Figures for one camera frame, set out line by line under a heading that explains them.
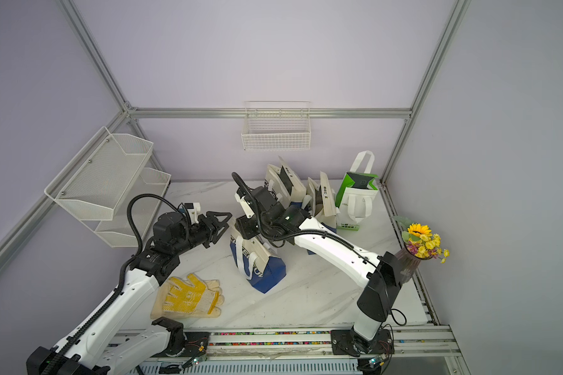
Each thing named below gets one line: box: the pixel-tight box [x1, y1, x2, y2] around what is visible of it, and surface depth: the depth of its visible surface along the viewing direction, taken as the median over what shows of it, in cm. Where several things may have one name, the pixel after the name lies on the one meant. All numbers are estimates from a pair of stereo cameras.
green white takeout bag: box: [335, 150, 380, 231], surface depth 86 cm
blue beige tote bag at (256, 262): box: [229, 232, 287, 294], surface depth 76 cm
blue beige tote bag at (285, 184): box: [264, 156, 307, 209], surface depth 87 cm
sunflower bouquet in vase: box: [391, 215, 452, 284], surface depth 72 cm
